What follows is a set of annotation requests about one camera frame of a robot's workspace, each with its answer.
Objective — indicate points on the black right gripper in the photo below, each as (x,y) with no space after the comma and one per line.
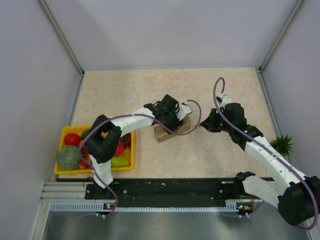
(209,123)

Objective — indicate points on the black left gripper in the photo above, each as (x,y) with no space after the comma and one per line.
(177,122)

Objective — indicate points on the brown cardboard express box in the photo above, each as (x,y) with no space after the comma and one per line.
(162,135)

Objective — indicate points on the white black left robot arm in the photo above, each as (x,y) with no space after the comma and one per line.
(105,133)

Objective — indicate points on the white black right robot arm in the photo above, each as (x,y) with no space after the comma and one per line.
(295,195)

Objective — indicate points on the dark purple grape bunch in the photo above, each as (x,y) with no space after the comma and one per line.
(126,140)

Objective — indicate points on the pineapple with green crown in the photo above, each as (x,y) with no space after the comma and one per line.
(283,145)

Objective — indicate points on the red apple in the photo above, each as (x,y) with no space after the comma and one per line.
(72,139)
(119,149)

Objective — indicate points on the green pear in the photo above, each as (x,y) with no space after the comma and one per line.
(119,162)

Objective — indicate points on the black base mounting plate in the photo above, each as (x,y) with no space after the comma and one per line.
(169,192)

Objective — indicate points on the red strawberry cluster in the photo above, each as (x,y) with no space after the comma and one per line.
(83,162)

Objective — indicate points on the yellow plastic fruit bin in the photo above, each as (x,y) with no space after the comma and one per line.
(128,153)

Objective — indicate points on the green striped melon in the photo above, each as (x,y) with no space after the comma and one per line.
(67,158)

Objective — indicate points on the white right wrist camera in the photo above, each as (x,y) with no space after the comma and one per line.
(223,99)

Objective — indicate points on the grey slotted cable duct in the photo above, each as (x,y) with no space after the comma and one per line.
(81,207)

